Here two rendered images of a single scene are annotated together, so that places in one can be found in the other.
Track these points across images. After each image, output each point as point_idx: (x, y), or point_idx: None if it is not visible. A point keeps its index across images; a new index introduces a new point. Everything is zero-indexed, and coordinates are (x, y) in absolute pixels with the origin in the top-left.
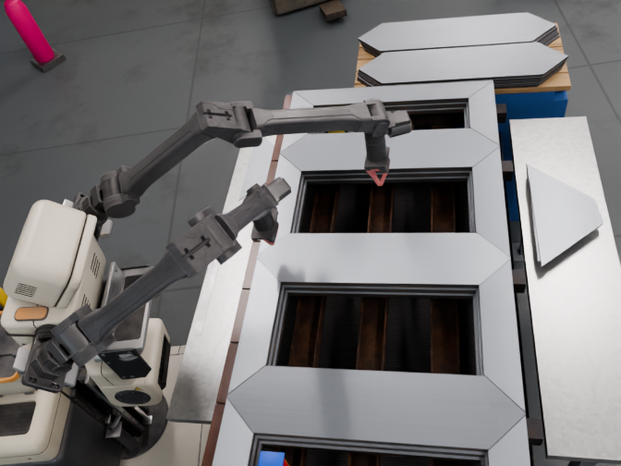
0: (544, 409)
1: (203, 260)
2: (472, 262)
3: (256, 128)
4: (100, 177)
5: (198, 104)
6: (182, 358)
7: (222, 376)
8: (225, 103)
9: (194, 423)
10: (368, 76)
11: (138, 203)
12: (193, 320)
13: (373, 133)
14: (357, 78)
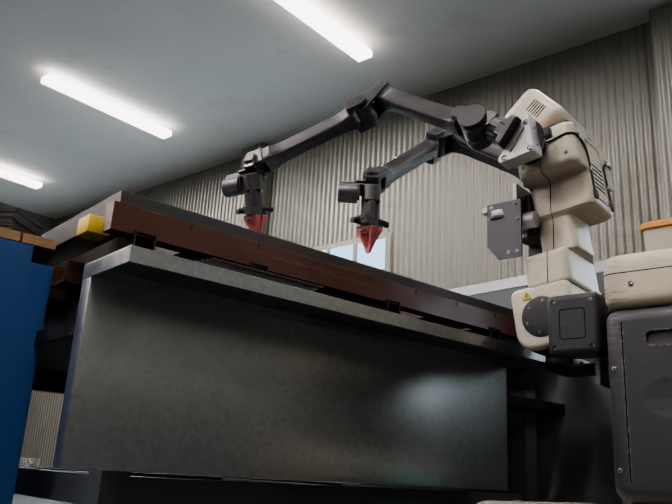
0: None
1: (448, 145)
2: None
3: (357, 119)
4: (482, 106)
5: (385, 81)
6: (512, 343)
7: (479, 308)
8: (366, 91)
9: (529, 365)
10: (27, 218)
11: (464, 139)
12: (480, 335)
13: (266, 176)
14: (13, 224)
